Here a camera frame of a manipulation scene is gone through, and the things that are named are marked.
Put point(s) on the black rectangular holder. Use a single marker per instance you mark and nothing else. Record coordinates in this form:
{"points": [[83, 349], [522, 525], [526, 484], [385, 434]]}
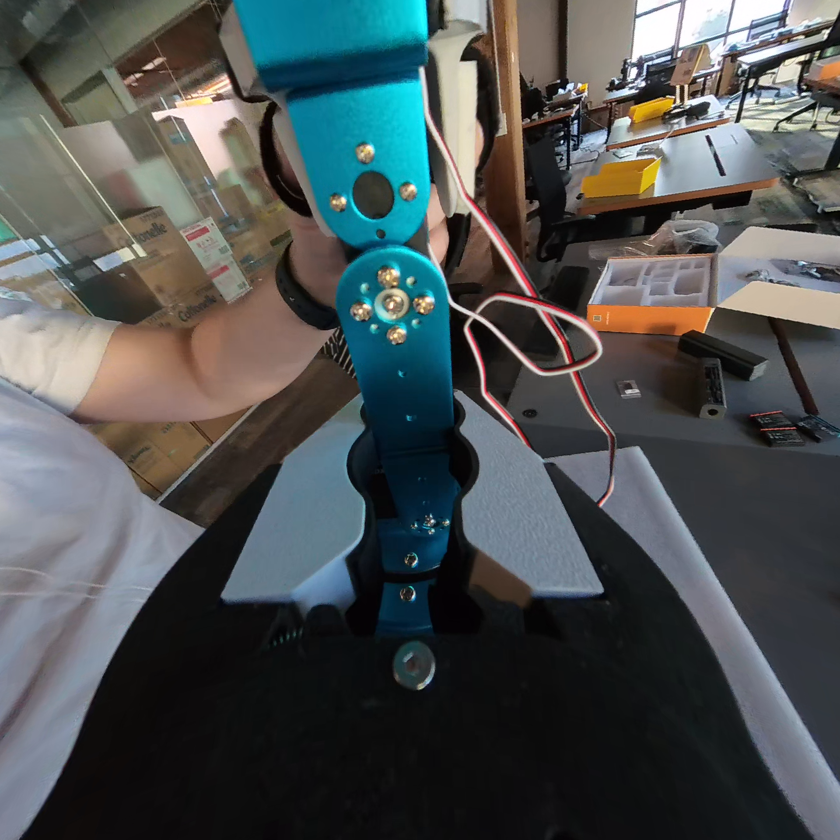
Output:
{"points": [[712, 394]]}

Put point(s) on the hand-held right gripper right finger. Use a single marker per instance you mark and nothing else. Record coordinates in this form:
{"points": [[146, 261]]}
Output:
{"points": [[525, 525]]}

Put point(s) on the dark grey cluttered desk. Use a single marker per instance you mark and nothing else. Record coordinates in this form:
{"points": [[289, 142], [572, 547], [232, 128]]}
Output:
{"points": [[656, 407]]}

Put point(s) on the black swivel office chair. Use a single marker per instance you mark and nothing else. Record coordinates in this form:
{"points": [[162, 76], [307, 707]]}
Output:
{"points": [[548, 190]]}

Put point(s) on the large glass window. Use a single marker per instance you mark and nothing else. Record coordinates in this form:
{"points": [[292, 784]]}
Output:
{"points": [[656, 26]]}

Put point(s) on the white foam sheet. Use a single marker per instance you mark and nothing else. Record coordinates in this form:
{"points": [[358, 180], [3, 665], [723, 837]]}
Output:
{"points": [[656, 525]]}

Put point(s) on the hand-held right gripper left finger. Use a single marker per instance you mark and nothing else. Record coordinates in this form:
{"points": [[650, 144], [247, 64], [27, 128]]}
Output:
{"points": [[295, 525]]}

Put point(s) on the small black case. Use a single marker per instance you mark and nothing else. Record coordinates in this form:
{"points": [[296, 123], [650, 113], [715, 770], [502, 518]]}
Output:
{"points": [[722, 354]]}

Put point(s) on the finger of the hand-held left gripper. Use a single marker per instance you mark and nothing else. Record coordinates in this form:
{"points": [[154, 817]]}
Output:
{"points": [[236, 59], [469, 13]]}

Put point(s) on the black wrist band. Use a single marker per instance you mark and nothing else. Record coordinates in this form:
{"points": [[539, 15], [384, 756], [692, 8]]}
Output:
{"points": [[298, 298]]}

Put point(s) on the yellow storage bin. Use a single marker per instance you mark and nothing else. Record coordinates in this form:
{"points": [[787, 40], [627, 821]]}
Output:
{"points": [[617, 187], [649, 110]]}

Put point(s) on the small grey chip module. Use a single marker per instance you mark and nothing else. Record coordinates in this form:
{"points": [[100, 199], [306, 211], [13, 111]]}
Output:
{"points": [[628, 389]]}

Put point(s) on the long grey work table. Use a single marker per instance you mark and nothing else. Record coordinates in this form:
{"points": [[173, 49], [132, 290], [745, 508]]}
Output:
{"points": [[689, 164]]}

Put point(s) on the blue toy robot arm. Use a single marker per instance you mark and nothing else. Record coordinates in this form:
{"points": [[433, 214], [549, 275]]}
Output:
{"points": [[394, 394]]}

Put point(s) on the white packing box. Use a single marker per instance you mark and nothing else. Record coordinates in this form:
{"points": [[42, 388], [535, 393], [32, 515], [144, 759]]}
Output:
{"points": [[774, 305]]}

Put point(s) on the striped black white cloth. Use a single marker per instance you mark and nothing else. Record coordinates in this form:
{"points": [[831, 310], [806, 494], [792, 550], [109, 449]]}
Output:
{"points": [[341, 351]]}

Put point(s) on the person's white clothing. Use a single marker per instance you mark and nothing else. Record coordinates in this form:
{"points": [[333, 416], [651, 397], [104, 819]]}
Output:
{"points": [[65, 525]]}

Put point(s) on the person's left hand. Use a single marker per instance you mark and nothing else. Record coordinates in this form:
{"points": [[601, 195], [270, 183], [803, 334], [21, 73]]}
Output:
{"points": [[315, 275]]}

